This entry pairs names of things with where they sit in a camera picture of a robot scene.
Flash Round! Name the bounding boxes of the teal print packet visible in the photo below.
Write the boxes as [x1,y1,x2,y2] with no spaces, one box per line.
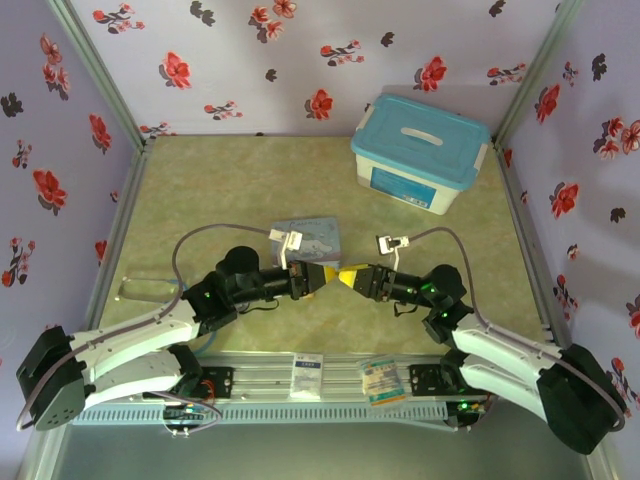
[360,356,408,408]

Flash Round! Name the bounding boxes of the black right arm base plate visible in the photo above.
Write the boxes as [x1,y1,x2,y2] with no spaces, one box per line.
[408,363,496,401]

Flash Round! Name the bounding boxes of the aluminium table side rail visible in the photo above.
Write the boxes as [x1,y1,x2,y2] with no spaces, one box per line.
[82,144,154,361]
[492,142,571,346]

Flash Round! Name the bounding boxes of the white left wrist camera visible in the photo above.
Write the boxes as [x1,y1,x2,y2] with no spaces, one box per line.
[268,227,304,271]

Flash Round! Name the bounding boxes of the small blue circuit board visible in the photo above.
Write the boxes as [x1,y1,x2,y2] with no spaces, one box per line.
[163,405,207,422]

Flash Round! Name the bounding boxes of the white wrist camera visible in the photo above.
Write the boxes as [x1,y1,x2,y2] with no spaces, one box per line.
[375,233,412,274]
[268,227,304,271]

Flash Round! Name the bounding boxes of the black controller green light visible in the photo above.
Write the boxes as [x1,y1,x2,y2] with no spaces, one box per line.
[449,397,489,430]

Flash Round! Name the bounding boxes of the aluminium frame post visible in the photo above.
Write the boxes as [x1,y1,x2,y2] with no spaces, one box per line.
[47,0,156,151]
[492,0,585,146]

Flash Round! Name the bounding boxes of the grey slotted cable duct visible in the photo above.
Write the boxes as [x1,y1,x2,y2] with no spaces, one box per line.
[67,402,449,426]

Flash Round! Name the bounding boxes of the clear plastic holder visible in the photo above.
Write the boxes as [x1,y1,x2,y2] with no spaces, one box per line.
[118,272,177,304]

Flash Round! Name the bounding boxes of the aluminium table rail wide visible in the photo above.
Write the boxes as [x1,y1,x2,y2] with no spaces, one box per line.
[49,349,596,407]

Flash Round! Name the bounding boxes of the white storage box blue lid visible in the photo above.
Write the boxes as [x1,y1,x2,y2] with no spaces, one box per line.
[349,93,492,216]

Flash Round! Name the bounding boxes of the cartoon print tin box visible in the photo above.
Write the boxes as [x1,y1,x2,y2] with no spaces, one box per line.
[269,215,344,267]

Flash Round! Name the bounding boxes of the white packet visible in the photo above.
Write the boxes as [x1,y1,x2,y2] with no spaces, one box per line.
[290,352,324,400]

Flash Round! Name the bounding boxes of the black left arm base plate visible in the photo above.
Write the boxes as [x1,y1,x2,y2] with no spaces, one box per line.
[142,364,236,401]

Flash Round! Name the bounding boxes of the grey looped base cable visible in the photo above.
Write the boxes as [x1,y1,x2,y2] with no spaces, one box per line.
[147,389,225,439]

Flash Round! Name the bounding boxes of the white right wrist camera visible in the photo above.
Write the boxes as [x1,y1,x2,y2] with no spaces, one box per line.
[375,233,412,274]

